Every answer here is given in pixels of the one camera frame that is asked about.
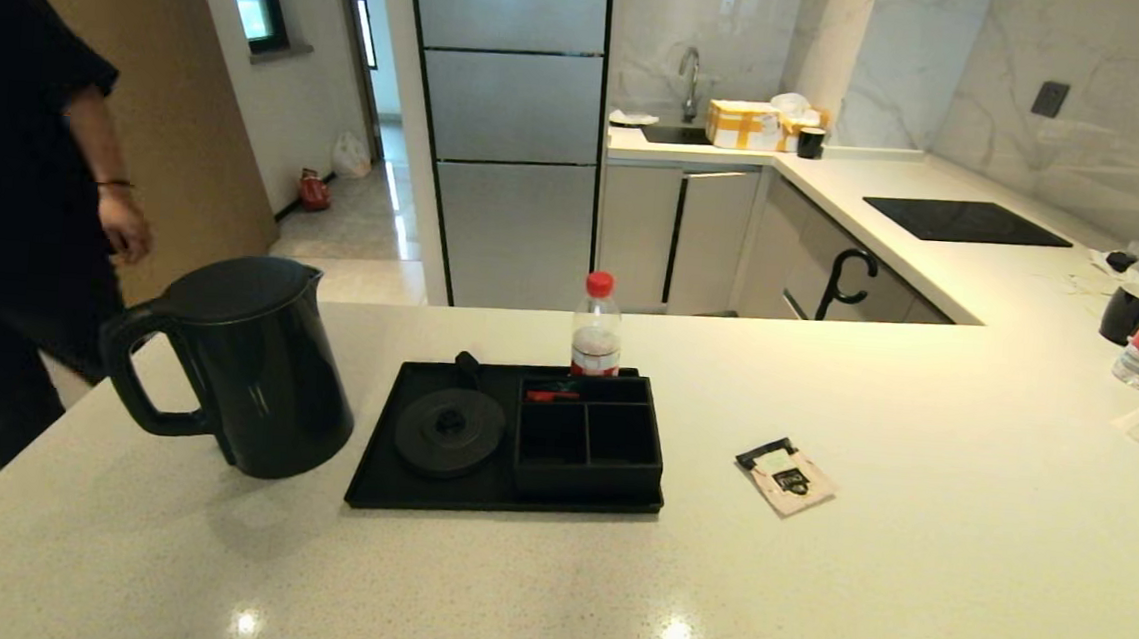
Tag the person's hand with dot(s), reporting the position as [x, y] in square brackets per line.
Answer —
[127, 226]

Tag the black electric kettle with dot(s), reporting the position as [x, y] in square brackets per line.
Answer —
[270, 379]

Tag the beige tea bag sachet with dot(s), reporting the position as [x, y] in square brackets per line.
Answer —
[794, 481]

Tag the person's bare forearm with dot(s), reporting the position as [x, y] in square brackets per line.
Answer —
[101, 141]

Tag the round black kettle base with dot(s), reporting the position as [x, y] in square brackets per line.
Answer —
[449, 434]

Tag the black mug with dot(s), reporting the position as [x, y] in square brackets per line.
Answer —
[810, 144]
[1123, 316]

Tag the brown wooden door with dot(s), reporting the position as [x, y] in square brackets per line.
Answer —
[192, 133]

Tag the red bag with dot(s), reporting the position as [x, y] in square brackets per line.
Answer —
[316, 192]

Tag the white plastic bag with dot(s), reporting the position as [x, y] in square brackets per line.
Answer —
[352, 157]

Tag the silver refrigerator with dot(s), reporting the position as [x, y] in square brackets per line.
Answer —
[524, 106]

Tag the black serving tray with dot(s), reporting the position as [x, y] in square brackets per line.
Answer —
[477, 499]

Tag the red sachet packet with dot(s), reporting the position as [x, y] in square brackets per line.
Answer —
[552, 397]

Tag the grey sink base cabinet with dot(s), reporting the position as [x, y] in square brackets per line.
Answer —
[640, 236]

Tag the white plate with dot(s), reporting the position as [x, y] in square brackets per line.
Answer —
[634, 120]

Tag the black compartment organizer box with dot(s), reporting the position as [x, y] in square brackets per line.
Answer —
[588, 481]

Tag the dark kitchen sink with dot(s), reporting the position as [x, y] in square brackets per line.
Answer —
[678, 136]

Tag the chrome faucet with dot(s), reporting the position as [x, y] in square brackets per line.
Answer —
[695, 76]

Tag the cardboard box yellow tape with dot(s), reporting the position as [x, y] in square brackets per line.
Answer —
[743, 126]

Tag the grey cooktop base cabinet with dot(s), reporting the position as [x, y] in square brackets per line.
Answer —
[800, 247]

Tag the white crumpled bag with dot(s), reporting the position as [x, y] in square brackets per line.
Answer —
[790, 103]

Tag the small box yellow tape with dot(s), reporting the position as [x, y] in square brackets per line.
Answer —
[796, 133]

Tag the black curved hook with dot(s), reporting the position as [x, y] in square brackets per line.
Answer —
[832, 286]

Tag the black induction cooktop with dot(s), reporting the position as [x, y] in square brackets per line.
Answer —
[967, 222]

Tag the small black object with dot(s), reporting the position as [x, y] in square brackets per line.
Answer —
[1120, 261]

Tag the dark wall socket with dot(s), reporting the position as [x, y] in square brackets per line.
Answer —
[1050, 100]

